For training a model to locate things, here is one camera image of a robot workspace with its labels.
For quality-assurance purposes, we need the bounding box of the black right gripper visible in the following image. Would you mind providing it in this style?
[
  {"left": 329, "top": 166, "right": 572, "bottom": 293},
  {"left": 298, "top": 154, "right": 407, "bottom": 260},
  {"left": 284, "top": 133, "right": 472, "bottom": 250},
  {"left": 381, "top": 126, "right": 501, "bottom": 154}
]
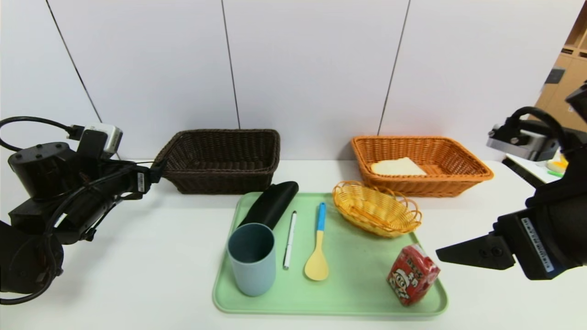
[{"left": 435, "top": 192, "right": 587, "bottom": 281}]

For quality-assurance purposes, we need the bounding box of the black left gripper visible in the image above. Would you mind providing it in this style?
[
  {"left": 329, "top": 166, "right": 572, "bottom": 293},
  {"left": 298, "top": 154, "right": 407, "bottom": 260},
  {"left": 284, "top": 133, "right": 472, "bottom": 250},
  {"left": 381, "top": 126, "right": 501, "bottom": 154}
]
[{"left": 84, "top": 158, "right": 167, "bottom": 214}]

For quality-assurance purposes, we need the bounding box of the red milk carton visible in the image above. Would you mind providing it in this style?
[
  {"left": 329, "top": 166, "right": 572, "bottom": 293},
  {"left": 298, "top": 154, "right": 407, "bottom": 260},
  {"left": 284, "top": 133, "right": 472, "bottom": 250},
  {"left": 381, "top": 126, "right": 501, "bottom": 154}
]
[{"left": 387, "top": 244, "right": 441, "bottom": 307}]

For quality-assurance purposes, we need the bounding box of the black soft case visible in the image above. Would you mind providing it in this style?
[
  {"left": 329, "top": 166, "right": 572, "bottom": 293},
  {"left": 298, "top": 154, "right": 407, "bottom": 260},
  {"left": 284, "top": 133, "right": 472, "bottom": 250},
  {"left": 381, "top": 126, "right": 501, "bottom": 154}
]
[{"left": 238, "top": 181, "right": 299, "bottom": 230}]

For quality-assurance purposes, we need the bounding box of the slice of toast bread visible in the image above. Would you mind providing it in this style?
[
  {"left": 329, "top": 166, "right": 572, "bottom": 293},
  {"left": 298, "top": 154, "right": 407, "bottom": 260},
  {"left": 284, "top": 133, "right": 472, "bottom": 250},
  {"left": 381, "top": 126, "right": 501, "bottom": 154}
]
[{"left": 370, "top": 157, "right": 428, "bottom": 176}]

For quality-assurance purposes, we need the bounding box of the blue-grey plastic cup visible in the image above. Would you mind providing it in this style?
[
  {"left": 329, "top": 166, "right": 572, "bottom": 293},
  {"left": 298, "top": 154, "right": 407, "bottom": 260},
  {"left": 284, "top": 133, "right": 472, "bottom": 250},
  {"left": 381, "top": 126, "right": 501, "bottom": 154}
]
[{"left": 227, "top": 223, "right": 277, "bottom": 297}]

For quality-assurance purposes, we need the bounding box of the dark brown wicker basket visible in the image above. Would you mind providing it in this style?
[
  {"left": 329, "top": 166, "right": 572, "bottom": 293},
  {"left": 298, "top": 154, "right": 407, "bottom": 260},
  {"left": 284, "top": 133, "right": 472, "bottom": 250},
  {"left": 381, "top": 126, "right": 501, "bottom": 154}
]
[{"left": 150, "top": 129, "right": 281, "bottom": 195}]

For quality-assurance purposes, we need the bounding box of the orange wicker basket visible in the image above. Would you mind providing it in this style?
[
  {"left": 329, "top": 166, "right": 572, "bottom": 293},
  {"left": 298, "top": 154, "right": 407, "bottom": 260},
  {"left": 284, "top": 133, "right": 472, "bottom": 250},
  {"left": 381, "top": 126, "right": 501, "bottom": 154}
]
[{"left": 351, "top": 136, "right": 494, "bottom": 198}]

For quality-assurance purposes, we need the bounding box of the small yellow oval wicker basket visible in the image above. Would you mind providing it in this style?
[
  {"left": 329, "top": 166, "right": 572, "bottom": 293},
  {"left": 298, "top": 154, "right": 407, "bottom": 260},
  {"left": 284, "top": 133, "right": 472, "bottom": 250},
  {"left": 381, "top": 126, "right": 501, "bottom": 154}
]
[{"left": 332, "top": 180, "right": 423, "bottom": 238}]

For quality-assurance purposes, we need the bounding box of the white side table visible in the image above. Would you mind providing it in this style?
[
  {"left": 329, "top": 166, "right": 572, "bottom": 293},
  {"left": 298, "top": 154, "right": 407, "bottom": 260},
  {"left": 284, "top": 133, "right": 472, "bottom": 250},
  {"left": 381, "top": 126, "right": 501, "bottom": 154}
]
[{"left": 504, "top": 154, "right": 569, "bottom": 189}]

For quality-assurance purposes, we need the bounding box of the white and yellow round toy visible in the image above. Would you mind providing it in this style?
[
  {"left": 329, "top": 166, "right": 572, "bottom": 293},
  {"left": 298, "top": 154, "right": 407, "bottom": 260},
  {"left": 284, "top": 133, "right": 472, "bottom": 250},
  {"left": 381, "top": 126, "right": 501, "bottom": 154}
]
[{"left": 547, "top": 155, "right": 569, "bottom": 174}]

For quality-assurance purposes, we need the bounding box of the light green plastic tray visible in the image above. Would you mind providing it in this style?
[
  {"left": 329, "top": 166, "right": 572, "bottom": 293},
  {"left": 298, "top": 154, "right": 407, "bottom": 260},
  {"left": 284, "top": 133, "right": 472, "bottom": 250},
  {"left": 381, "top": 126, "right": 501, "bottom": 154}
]
[{"left": 212, "top": 192, "right": 449, "bottom": 317}]

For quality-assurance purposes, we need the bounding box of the white pen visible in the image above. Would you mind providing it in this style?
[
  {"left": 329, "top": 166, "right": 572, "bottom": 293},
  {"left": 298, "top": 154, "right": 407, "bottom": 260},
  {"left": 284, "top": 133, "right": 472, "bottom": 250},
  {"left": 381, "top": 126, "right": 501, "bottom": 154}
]
[{"left": 282, "top": 211, "right": 297, "bottom": 270}]

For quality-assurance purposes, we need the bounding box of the wooden cabinet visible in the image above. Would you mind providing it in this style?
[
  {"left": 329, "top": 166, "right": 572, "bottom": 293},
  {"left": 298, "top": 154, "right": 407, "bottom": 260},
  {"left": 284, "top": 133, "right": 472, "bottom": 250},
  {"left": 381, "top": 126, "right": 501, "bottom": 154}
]
[{"left": 527, "top": 2, "right": 587, "bottom": 133}]

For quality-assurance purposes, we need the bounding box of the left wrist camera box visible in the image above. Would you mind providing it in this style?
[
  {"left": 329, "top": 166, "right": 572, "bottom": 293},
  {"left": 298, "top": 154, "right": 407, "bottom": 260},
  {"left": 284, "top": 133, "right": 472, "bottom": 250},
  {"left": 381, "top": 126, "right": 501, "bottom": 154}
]
[{"left": 77, "top": 124, "right": 123, "bottom": 160}]

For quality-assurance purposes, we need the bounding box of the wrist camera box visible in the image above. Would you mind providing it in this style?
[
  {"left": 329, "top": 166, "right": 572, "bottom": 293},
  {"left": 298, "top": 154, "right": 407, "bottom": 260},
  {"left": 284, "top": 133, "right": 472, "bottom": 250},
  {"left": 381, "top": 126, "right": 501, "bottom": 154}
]
[
  {"left": 486, "top": 124, "right": 562, "bottom": 162},
  {"left": 77, "top": 124, "right": 123, "bottom": 160}
]

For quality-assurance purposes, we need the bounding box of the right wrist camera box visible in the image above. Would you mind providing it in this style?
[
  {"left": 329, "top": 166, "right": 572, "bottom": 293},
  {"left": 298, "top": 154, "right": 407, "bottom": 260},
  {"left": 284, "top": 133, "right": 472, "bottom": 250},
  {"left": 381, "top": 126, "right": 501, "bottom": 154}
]
[{"left": 486, "top": 124, "right": 562, "bottom": 162}]

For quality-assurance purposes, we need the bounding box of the black left camera cable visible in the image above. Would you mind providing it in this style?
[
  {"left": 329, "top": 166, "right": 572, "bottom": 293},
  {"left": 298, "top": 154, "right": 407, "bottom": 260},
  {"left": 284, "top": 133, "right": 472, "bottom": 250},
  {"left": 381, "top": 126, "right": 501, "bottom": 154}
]
[{"left": 0, "top": 116, "right": 85, "bottom": 153}]

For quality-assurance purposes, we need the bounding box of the black camera cable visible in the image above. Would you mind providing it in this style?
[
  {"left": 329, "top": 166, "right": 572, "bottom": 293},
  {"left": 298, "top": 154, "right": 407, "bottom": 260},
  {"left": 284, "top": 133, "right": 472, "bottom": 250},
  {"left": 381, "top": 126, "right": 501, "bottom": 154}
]
[
  {"left": 0, "top": 116, "right": 85, "bottom": 153},
  {"left": 504, "top": 106, "right": 571, "bottom": 154}
]

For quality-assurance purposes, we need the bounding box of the black right camera cable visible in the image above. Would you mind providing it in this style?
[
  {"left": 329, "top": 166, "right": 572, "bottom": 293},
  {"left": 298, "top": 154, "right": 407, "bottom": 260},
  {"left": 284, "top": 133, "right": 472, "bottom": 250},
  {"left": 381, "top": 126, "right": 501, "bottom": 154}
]
[{"left": 504, "top": 106, "right": 571, "bottom": 154}]

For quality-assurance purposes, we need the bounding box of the yellow spoon with blue handle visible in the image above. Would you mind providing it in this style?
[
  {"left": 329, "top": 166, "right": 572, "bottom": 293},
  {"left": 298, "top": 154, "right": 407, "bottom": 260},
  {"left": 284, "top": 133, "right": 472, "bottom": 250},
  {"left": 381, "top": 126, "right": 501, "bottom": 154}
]
[{"left": 304, "top": 203, "right": 329, "bottom": 282}]

